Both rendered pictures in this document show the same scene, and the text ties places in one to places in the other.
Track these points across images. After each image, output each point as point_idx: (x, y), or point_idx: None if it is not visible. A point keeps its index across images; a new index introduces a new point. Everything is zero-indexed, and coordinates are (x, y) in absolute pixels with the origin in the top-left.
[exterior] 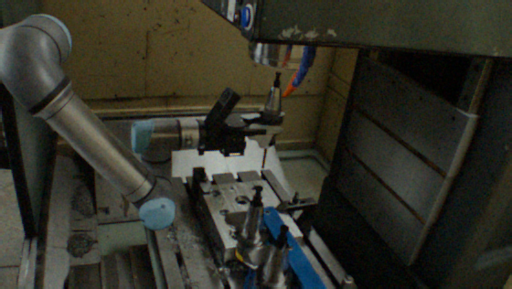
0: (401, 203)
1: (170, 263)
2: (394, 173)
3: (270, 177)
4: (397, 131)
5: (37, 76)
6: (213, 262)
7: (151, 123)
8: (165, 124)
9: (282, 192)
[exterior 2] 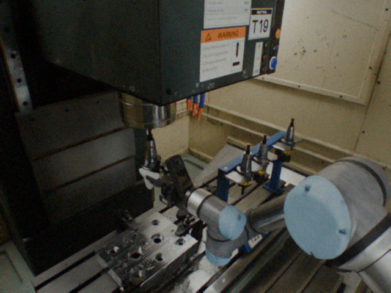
0: (116, 164)
1: (214, 289)
2: (101, 157)
3: (51, 273)
4: (90, 134)
5: None
6: (194, 265)
7: (228, 206)
8: (220, 200)
9: (76, 257)
